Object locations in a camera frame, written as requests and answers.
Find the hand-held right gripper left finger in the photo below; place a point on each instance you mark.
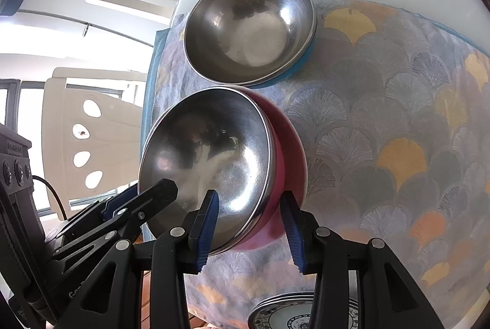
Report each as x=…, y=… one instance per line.
x=205, y=229

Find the blue floral ceramic plate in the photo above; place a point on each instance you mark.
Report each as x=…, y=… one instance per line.
x=268, y=301
x=283, y=319

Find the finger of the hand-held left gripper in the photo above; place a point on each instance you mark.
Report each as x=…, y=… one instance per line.
x=118, y=201
x=157, y=195

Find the blue steel-lined bowl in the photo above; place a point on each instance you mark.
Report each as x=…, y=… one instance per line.
x=249, y=30

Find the ginkgo leaf patterned tablecloth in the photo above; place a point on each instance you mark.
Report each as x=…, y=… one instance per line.
x=382, y=103

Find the pink steel-lined bowl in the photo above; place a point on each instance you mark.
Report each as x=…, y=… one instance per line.
x=214, y=160

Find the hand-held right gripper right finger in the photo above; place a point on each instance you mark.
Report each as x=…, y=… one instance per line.
x=295, y=233

